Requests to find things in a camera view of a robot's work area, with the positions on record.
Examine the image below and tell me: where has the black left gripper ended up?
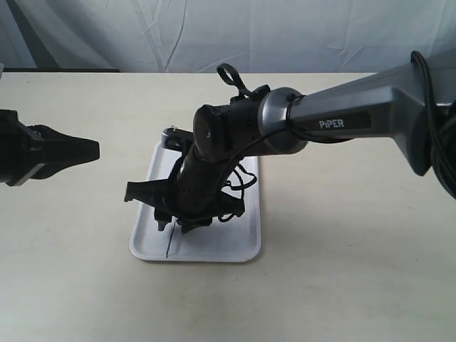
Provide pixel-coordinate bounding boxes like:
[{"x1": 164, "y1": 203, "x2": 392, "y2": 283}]
[{"x1": 1, "y1": 109, "x2": 100, "y2": 187}]

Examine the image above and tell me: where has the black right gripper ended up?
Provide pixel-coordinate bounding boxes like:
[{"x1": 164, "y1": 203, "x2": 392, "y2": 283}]
[{"x1": 153, "y1": 103, "x2": 261, "y2": 234}]

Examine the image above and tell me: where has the thin metal skewer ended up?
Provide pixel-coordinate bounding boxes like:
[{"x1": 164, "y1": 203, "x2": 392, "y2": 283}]
[{"x1": 165, "y1": 224, "x2": 175, "y2": 259}]

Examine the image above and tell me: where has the grey Piper robot arm right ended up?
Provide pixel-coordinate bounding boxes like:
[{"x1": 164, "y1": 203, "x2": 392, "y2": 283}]
[{"x1": 154, "y1": 51, "x2": 455, "y2": 232}]

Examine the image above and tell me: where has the white plastic tray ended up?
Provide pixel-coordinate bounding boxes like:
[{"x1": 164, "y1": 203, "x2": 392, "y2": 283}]
[{"x1": 129, "y1": 138, "x2": 262, "y2": 264}]

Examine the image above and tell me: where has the white wrinkled backdrop cloth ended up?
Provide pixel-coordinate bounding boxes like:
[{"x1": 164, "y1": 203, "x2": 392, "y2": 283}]
[{"x1": 1, "y1": 1, "x2": 455, "y2": 73}]

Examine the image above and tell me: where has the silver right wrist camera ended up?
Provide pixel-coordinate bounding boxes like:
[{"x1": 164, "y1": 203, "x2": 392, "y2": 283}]
[{"x1": 161, "y1": 126, "x2": 194, "y2": 152}]

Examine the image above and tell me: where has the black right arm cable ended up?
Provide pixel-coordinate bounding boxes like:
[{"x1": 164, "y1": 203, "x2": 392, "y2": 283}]
[{"x1": 215, "y1": 50, "x2": 456, "y2": 224}]

